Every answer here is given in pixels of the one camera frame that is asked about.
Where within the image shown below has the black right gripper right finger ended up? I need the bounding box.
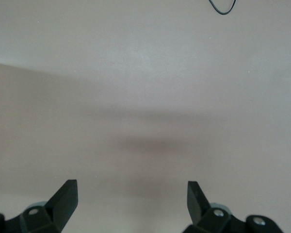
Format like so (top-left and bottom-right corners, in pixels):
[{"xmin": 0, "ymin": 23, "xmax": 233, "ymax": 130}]
[{"xmin": 183, "ymin": 180, "xmax": 285, "ymax": 233}]

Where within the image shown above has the black looped table cable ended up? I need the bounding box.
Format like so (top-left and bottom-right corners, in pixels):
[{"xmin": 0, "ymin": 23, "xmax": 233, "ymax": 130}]
[{"xmin": 208, "ymin": 0, "xmax": 237, "ymax": 15}]

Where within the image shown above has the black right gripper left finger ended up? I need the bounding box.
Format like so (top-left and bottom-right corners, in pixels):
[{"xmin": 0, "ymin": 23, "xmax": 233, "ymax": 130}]
[{"xmin": 0, "ymin": 179, "xmax": 79, "ymax": 233}]

